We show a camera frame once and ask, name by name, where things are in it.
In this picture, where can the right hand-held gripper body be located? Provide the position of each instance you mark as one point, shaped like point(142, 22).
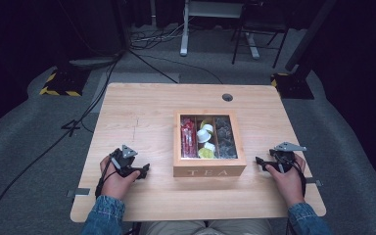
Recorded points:
point(285, 158)

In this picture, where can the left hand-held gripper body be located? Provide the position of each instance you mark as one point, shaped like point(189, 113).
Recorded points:
point(124, 161)

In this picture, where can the wooden framed glass box lid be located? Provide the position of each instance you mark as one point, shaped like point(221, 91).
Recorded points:
point(177, 137)

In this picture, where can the wooden tea box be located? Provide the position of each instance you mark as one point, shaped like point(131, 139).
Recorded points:
point(209, 171)

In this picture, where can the person's left hand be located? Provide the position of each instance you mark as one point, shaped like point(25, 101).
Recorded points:
point(116, 186)

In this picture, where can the person's right hand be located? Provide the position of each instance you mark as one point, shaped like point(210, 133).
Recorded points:
point(290, 186)

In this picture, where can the pile of dark wrapped pods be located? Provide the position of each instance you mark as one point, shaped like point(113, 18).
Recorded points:
point(225, 138)

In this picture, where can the row of red sachets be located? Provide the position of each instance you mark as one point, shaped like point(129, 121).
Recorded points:
point(188, 140)

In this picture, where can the grey tape piece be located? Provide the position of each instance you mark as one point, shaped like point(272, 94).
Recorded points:
point(80, 192)

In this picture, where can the white capsule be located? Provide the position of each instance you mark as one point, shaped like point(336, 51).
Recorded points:
point(209, 128)
point(203, 135)
point(210, 147)

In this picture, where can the black yellow striped stand base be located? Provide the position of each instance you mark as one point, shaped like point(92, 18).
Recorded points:
point(63, 83)
point(293, 86)

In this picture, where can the grey table grommet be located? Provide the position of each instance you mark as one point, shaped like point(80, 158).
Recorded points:
point(227, 97)

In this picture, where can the flat grey stand foot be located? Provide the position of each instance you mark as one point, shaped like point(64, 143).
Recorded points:
point(91, 62)

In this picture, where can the black slanted stand pole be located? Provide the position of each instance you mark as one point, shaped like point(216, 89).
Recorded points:
point(310, 32)

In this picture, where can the black chair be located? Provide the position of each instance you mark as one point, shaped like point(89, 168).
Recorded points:
point(262, 23)

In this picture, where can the white desk frame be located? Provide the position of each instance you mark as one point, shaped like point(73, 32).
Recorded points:
point(184, 36)

